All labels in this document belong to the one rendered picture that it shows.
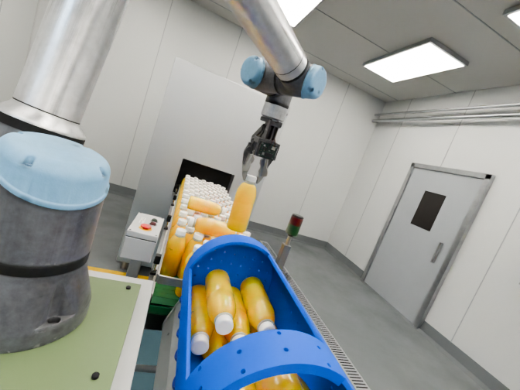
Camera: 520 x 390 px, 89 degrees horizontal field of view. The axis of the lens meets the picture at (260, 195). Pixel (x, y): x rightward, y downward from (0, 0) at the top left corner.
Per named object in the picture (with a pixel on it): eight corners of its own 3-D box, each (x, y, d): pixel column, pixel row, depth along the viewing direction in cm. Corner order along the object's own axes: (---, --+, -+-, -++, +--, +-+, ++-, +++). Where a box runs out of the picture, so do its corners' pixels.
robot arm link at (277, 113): (261, 100, 83) (285, 109, 85) (257, 115, 84) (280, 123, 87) (268, 101, 76) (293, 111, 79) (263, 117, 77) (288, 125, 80)
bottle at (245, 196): (246, 235, 90) (262, 183, 87) (227, 231, 88) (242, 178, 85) (243, 227, 97) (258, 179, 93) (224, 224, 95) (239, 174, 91)
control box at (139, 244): (118, 257, 88) (127, 228, 86) (131, 234, 106) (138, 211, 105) (149, 263, 91) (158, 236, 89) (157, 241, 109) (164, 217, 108)
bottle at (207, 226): (238, 223, 112) (195, 212, 106) (235, 239, 109) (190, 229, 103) (233, 226, 118) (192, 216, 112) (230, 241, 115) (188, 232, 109)
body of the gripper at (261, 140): (251, 156, 79) (265, 117, 76) (246, 151, 87) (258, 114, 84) (275, 163, 82) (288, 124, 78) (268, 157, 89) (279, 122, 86)
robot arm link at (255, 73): (275, 53, 62) (298, 70, 70) (241, 52, 68) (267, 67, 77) (265, 88, 64) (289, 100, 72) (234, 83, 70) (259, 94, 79)
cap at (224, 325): (211, 323, 57) (211, 330, 56) (224, 312, 57) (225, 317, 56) (223, 333, 59) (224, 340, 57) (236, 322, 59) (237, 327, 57)
